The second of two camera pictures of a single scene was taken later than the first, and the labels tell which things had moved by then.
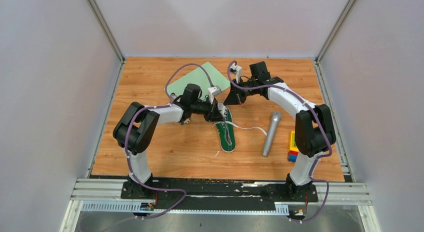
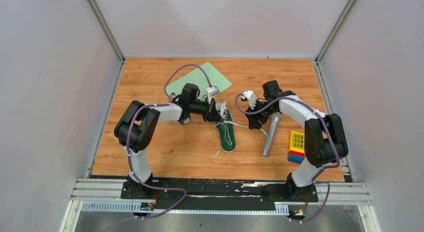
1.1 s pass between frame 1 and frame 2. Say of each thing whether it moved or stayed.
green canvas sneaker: stayed
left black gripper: stayed
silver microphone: stayed
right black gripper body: moved
